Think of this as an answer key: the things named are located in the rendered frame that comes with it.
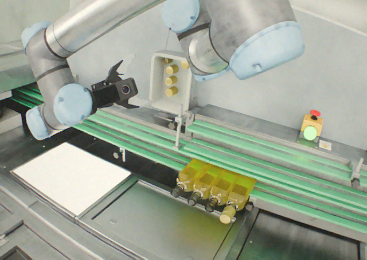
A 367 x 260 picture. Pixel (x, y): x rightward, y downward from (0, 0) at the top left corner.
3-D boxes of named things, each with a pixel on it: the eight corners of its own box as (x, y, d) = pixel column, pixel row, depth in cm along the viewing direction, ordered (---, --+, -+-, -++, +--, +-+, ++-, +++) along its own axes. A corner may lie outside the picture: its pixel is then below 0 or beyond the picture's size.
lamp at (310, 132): (302, 135, 92) (301, 139, 89) (305, 123, 90) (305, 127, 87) (315, 139, 90) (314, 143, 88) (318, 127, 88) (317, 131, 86)
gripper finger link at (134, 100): (141, 104, 86) (117, 95, 79) (155, 101, 82) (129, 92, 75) (140, 113, 85) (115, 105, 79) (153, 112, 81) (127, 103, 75)
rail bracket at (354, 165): (346, 164, 82) (347, 186, 71) (354, 144, 79) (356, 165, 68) (357, 167, 81) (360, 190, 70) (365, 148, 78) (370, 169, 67)
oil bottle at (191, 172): (200, 160, 109) (173, 190, 91) (202, 147, 106) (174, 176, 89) (214, 165, 106) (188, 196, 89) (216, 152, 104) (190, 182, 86)
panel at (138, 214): (66, 144, 131) (9, 176, 103) (65, 139, 130) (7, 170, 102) (245, 221, 96) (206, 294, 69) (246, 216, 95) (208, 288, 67)
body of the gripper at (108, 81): (106, 78, 79) (71, 91, 71) (123, 71, 73) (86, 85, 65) (115, 103, 81) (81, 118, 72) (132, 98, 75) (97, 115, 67)
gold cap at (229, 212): (222, 209, 81) (217, 218, 78) (229, 203, 79) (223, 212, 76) (231, 217, 81) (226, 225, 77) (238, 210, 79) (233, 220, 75)
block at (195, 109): (191, 128, 113) (182, 134, 108) (193, 105, 109) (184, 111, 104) (199, 130, 112) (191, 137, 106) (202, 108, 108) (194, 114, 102)
